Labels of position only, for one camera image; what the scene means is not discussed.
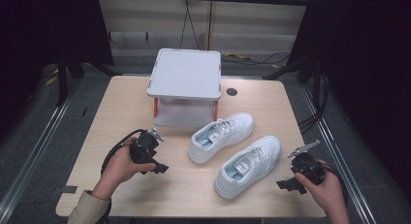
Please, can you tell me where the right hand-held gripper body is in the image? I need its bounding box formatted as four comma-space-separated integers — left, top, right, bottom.
287, 140, 326, 186

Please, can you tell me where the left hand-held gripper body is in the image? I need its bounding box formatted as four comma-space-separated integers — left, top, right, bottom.
130, 128, 165, 165

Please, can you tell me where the white sneaker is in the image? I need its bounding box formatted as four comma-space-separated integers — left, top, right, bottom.
213, 135, 282, 200
187, 112, 256, 165

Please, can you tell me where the person's left hand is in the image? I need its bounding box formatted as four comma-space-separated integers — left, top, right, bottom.
91, 136, 157, 201

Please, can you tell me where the person's right hand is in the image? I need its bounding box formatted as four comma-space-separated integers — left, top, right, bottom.
294, 158, 351, 224

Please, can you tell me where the grey tape piece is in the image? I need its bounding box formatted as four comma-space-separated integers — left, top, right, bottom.
59, 184, 79, 195

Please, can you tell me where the black metal stand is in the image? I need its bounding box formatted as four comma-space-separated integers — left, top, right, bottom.
56, 48, 122, 108
263, 55, 322, 83

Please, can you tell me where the dark curtain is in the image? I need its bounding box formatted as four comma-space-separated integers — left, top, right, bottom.
286, 0, 411, 201
0, 0, 114, 140

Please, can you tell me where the aluminium floor rail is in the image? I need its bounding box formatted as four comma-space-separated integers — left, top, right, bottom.
300, 84, 377, 224
0, 78, 82, 216

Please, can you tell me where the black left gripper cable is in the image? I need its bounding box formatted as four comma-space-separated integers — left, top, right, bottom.
100, 128, 148, 176

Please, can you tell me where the black cable bundle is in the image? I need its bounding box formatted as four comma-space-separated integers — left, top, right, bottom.
297, 73, 332, 135

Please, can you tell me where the black floor cable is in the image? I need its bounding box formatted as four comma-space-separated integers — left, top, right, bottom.
222, 51, 291, 65

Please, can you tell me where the hanging black cable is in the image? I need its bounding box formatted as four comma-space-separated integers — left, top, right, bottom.
179, 0, 202, 50

